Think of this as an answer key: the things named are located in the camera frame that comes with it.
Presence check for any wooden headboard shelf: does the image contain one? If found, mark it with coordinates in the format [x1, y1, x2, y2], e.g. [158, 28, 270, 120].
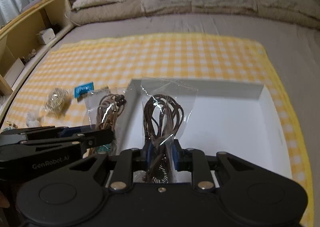
[1, 0, 76, 121]

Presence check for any bag of dark brown cord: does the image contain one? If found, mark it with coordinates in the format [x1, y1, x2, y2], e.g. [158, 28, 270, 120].
[140, 78, 198, 184]

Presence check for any bag of light brown cord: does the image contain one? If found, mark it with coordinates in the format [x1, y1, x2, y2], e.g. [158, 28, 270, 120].
[84, 86, 129, 155]

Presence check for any blue wet wipe packet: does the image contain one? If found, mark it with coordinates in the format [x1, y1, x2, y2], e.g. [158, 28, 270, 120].
[73, 82, 94, 98]

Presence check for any white cardboard box tray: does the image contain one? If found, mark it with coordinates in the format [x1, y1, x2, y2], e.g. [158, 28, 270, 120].
[117, 78, 292, 178]

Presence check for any white fluffy pompom pair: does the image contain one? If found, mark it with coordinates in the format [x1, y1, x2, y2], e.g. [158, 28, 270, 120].
[25, 111, 42, 128]

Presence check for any yellow white checkered cloth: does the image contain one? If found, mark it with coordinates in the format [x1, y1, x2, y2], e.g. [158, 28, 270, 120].
[5, 33, 314, 226]

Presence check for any white tissue box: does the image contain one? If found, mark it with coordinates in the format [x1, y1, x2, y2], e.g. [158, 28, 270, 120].
[36, 28, 55, 45]

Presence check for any bag of beige green cord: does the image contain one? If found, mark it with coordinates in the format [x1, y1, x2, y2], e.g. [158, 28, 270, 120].
[43, 87, 72, 119]

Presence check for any white charging cable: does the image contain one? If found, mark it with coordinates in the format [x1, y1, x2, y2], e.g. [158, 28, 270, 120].
[64, 0, 84, 26]

